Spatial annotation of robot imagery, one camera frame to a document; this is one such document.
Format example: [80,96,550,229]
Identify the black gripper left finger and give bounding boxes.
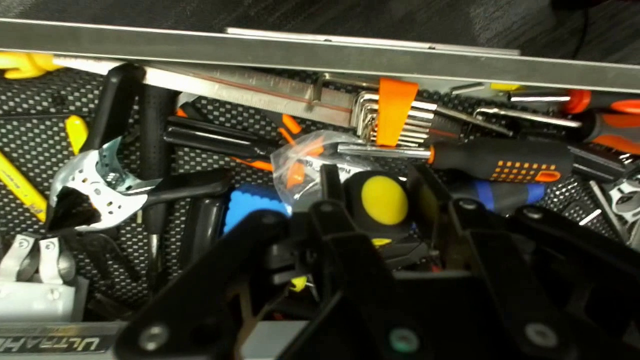
[114,202,373,360]

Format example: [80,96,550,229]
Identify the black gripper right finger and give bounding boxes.
[412,166,640,360]

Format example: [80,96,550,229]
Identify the orange black screwdriver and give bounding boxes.
[338,138,574,184]

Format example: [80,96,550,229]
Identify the open topmost metal drawer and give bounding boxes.
[0,18,638,360]

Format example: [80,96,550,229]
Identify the yellow round tape measure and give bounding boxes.
[343,169,412,240]

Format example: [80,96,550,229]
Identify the hand saw blade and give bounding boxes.
[51,55,362,127]

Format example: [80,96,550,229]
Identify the orange hex key set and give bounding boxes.
[351,77,419,148]

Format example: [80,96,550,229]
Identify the silver adjustable pliers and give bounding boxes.
[46,64,231,232]

